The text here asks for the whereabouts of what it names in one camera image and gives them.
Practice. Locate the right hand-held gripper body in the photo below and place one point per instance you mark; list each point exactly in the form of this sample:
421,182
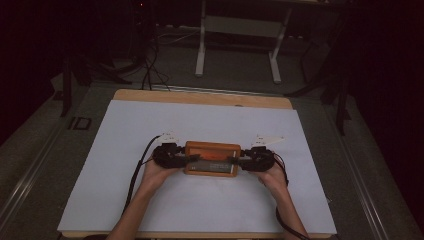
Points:
260,160

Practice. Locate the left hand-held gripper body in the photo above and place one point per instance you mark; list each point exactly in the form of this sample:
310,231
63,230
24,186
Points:
166,156

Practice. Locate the orange wooden box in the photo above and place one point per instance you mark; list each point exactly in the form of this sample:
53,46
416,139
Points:
212,146

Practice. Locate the person's left hand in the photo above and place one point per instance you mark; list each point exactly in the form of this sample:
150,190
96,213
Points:
156,176

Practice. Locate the person's right hand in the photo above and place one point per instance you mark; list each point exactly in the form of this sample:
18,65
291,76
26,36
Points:
275,178

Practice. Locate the grey item in box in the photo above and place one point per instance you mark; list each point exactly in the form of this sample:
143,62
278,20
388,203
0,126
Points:
213,166

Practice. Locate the white table mat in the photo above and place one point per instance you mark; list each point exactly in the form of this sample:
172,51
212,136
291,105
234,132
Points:
200,120

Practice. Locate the black metal stand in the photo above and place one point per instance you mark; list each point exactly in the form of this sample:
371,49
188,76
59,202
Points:
336,96
68,83

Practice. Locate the black floor bracket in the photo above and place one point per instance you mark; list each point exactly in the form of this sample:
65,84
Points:
80,123

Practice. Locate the aluminium floor rail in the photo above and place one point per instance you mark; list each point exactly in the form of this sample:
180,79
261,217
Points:
30,173
360,173

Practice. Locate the white metal desk frame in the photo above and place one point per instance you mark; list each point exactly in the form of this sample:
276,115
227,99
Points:
240,26

